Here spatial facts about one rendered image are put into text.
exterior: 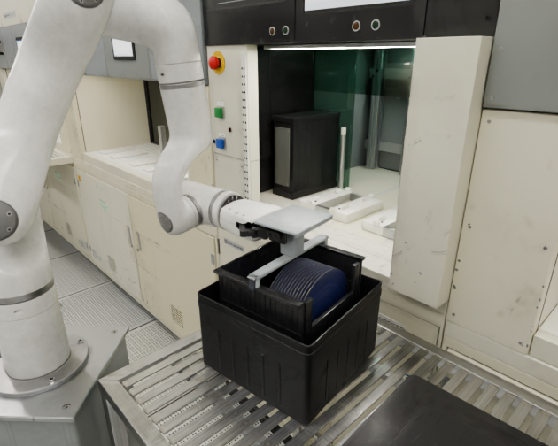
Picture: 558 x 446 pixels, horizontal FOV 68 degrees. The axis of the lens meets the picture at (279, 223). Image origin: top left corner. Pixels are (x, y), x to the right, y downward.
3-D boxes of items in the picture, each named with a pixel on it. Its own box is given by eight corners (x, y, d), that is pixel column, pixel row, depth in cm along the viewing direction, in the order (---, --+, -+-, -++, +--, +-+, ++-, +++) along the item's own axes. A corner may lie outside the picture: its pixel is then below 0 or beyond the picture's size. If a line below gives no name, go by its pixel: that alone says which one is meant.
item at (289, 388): (280, 305, 109) (280, 246, 103) (377, 348, 93) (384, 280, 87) (200, 362, 89) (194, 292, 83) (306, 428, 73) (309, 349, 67)
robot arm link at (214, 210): (238, 220, 96) (247, 223, 94) (210, 232, 90) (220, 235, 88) (236, 186, 93) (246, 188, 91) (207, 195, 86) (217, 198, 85)
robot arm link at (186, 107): (147, 90, 73) (181, 243, 86) (213, 77, 84) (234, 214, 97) (119, 90, 78) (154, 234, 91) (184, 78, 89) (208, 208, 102)
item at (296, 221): (287, 311, 106) (288, 191, 94) (359, 342, 94) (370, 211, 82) (217, 362, 88) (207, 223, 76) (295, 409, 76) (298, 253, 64)
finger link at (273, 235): (260, 234, 82) (287, 243, 78) (249, 240, 79) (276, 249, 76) (260, 219, 81) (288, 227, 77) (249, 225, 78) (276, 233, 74)
